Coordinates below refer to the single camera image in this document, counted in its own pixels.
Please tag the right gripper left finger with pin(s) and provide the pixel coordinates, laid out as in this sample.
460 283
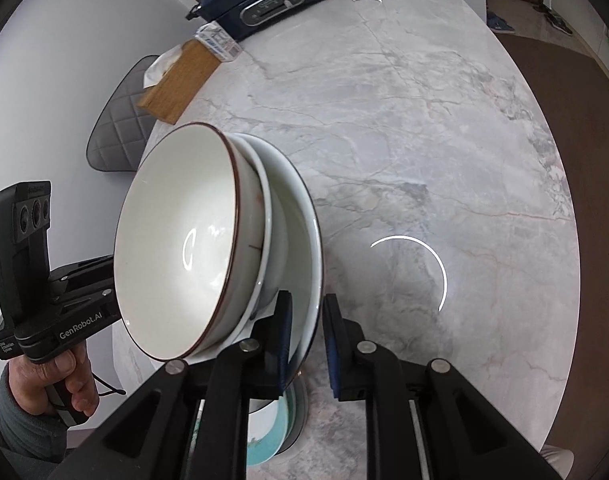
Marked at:
190 421

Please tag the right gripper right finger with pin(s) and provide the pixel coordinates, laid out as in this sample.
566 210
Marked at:
422 421

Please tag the brown-rimmed white bowl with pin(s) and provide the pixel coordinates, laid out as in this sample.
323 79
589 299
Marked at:
187 244

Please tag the pale green deep plate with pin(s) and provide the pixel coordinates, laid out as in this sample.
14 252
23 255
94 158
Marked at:
292 259

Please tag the person's left forearm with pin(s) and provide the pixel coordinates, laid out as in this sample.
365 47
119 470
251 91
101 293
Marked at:
31 446

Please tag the person's left hand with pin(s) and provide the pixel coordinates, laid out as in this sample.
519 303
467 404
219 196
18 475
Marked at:
28 381

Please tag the teal patterned plate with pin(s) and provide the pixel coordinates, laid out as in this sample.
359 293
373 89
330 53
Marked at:
269 424

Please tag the dark bottom plate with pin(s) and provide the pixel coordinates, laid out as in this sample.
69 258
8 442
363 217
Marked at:
298 407

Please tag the grey quilted chair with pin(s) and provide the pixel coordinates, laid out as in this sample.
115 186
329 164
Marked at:
121 131

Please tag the wooden tissue box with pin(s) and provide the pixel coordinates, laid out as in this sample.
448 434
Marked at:
168 99

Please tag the dark sneaker left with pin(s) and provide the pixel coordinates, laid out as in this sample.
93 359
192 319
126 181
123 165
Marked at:
498 24

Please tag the dark sneaker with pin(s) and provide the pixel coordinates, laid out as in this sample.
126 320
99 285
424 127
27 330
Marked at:
498 24
556 21

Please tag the dark sneaker right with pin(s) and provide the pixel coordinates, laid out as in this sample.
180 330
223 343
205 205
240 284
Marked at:
556 21

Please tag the white storage cabinet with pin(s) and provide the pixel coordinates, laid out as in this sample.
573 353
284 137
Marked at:
585 21

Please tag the black camera box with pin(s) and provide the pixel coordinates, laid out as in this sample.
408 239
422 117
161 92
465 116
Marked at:
24 265

